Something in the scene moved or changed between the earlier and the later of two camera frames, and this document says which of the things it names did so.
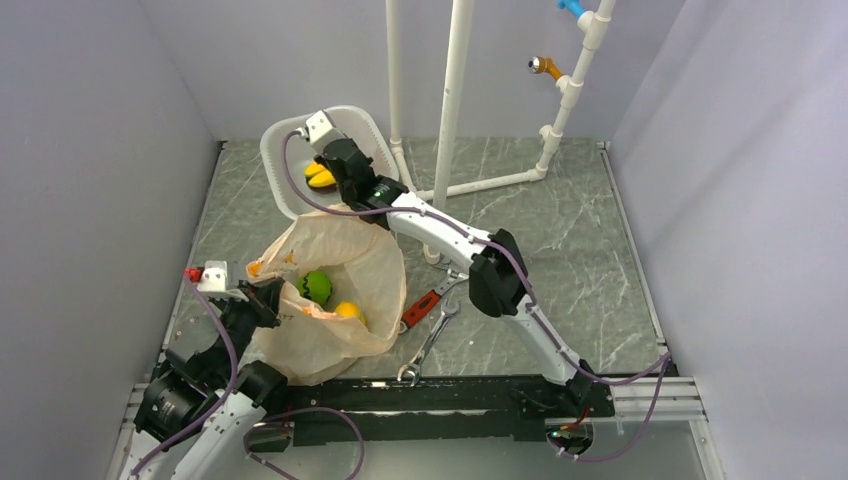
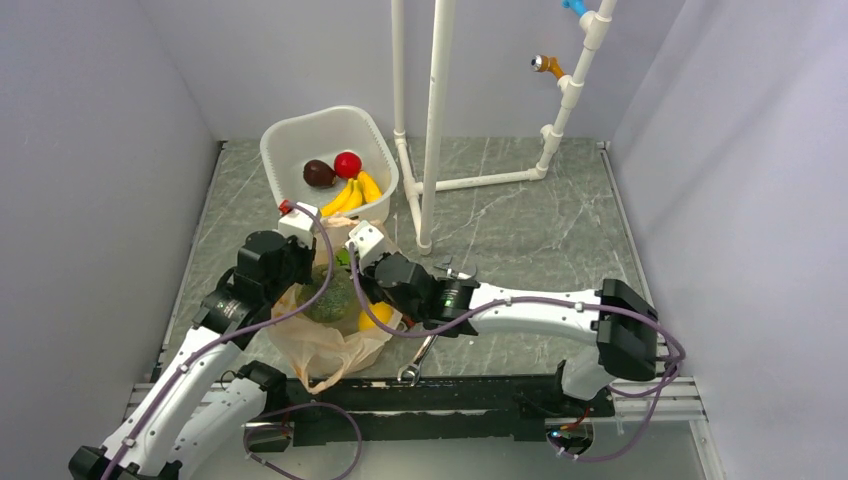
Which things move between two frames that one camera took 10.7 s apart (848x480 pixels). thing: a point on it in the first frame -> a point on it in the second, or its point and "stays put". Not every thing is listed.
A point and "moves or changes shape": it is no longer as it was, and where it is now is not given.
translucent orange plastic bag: [310, 345] moves or changes shape
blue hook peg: [575, 7] stays put
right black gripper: [321, 156] -> [365, 275]
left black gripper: [263, 299] -> [308, 256]
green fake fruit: [315, 286] -> [342, 257]
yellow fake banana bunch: [318, 177] moves or changes shape
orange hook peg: [539, 64] stays put
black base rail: [492, 409] stays put
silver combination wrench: [446, 312] stays put
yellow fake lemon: [350, 309] -> [381, 311]
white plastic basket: [356, 123] stays put
